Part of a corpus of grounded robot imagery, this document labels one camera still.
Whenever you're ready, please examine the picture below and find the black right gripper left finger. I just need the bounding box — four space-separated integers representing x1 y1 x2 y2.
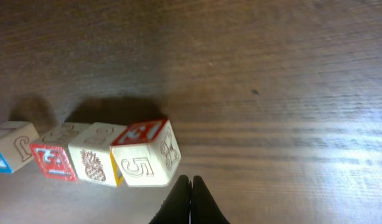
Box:
149 175 190 224

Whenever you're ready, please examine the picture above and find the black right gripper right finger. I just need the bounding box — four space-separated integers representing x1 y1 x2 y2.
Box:
190 175 230 224

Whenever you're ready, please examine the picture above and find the wooden 5 block red side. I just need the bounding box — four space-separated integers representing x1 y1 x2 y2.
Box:
110 119 182 187

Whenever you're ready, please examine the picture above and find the wooden pineapple block yellow side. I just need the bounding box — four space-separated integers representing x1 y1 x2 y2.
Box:
68 122 126 187

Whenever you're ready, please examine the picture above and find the red E wooden block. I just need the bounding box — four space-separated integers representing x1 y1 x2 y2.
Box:
29 123 90 182

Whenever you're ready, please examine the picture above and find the blue 5 wooden block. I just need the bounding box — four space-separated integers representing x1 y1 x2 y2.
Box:
0 121 39 174

